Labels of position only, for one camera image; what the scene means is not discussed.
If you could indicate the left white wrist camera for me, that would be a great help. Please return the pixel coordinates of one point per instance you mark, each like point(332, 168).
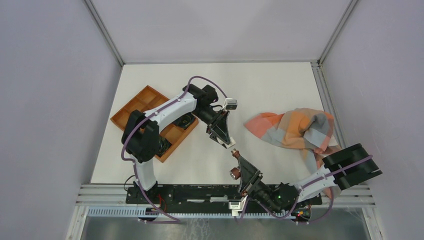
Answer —
point(230, 104)

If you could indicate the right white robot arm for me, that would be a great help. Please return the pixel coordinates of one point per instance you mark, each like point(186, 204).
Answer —
point(343, 169)

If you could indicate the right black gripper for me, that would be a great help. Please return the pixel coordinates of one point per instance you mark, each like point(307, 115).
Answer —
point(249, 173)

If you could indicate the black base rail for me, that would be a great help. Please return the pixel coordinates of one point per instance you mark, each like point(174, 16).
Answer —
point(198, 199)

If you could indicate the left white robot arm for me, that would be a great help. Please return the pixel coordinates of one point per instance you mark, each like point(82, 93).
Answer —
point(141, 136)

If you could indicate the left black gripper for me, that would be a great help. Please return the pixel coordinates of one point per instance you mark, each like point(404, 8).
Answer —
point(220, 133)

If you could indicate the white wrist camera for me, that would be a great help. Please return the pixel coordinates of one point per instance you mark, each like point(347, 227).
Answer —
point(238, 207)
point(230, 104)

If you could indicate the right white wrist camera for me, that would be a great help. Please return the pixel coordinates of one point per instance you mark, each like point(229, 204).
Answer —
point(238, 207)

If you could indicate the orange compartment tray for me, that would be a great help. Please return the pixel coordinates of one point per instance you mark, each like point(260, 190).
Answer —
point(172, 135)

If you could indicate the brown water faucet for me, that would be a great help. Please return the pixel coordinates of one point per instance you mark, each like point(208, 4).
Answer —
point(236, 165)

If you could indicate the aluminium frame rail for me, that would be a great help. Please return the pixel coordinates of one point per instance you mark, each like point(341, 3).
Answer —
point(108, 200)

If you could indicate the orange grey checkered cloth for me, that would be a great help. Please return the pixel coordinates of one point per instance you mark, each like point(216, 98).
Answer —
point(308, 130)

